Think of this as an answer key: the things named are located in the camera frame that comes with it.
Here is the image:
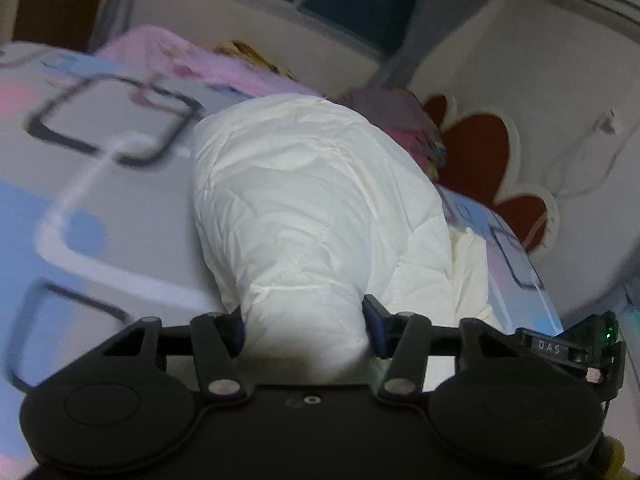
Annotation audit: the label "brown wooden door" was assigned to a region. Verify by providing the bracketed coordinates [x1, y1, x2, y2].
[12, 0, 101, 51]

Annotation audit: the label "grey curtain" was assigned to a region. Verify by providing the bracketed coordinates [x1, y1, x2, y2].
[87, 0, 136, 53]
[369, 0, 489, 88]

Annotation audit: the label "red and white headboard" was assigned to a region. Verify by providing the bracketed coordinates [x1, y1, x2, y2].
[422, 93, 560, 260]

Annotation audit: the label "white quilted duvet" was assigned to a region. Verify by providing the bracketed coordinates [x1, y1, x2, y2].
[191, 94, 498, 385]

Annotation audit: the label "right grey curtain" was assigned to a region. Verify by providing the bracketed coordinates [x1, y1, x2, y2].
[369, 0, 489, 88]

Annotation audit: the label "folded grey and maroon clothes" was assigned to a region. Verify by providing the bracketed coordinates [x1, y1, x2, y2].
[336, 87, 447, 181]

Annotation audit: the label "yellow patterned cloth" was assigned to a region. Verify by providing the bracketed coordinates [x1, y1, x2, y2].
[212, 40, 297, 81]

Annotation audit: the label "pink blanket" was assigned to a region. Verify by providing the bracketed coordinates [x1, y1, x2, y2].
[96, 25, 318, 98]

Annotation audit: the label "patterned grey bed sheet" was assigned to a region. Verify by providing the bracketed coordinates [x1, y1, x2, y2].
[1, 42, 562, 479]

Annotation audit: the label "left grey curtain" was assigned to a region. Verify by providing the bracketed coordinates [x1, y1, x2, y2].
[87, 0, 136, 53]

